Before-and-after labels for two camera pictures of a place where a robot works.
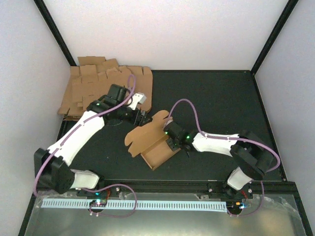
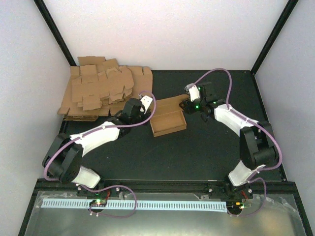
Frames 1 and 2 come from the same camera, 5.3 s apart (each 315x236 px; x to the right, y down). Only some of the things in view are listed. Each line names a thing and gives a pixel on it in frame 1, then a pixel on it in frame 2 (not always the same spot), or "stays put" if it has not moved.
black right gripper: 173,146 to 188,109
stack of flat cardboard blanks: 94,77 stays put
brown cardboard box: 149,140 to 169,116
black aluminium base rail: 281,188 stays put
